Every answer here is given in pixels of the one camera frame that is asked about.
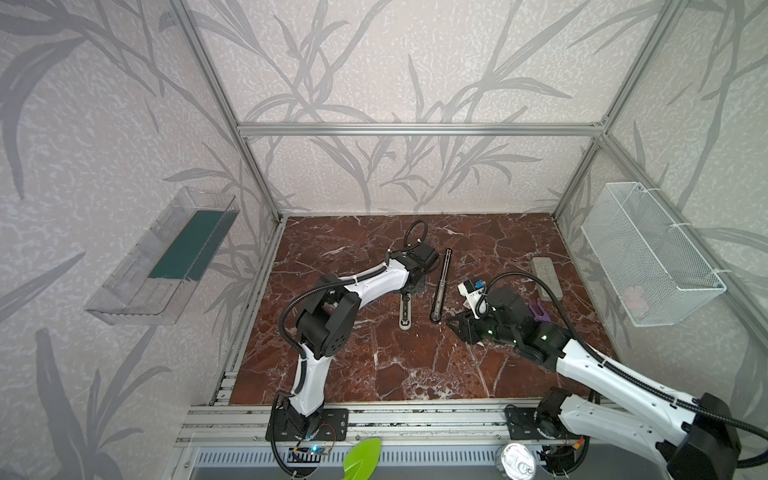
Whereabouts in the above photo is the purple pink hand rake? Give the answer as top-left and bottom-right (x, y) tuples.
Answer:
(527, 299), (551, 322)

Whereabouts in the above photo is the green leaf sticker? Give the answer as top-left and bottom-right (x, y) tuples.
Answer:
(343, 438), (382, 480)

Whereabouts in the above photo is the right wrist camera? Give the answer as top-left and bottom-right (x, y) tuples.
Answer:
(458, 279), (488, 319)

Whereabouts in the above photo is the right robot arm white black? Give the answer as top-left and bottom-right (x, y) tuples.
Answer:
(447, 280), (767, 479)

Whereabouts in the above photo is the white wire mesh basket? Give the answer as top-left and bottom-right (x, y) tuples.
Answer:
(581, 182), (727, 327)

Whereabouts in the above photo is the round silver can lid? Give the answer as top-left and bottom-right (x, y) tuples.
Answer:
(494, 443), (537, 480)

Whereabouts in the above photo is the black stapler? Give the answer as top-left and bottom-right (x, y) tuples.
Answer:
(430, 248), (453, 324)

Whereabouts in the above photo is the pink item in basket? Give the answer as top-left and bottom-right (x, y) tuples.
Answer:
(621, 286), (650, 318)

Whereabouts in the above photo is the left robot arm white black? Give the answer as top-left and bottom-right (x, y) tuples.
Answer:
(278, 242), (438, 420)

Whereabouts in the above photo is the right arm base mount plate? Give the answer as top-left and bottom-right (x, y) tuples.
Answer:
(504, 405), (545, 441)

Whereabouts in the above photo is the small green circuit board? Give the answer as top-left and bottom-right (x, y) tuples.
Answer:
(291, 444), (333, 461)

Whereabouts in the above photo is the clear plastic wall tray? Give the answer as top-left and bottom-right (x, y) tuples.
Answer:
(85, 187), (240, 326)

